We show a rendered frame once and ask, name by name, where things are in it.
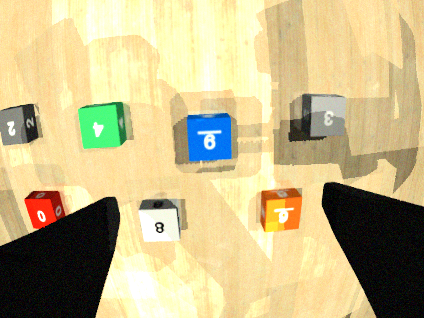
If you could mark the red block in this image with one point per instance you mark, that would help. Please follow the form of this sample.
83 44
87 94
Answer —
44 207

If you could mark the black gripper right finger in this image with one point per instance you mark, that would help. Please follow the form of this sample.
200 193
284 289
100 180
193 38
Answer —
383 240

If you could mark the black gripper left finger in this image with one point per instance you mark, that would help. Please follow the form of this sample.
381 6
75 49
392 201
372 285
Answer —
59 271

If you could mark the green block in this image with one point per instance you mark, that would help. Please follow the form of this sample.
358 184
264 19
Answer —
102 125

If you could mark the blue block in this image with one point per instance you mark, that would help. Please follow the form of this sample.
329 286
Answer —
209 136

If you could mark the orange block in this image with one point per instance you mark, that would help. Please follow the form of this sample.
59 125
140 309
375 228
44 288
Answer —
280 209

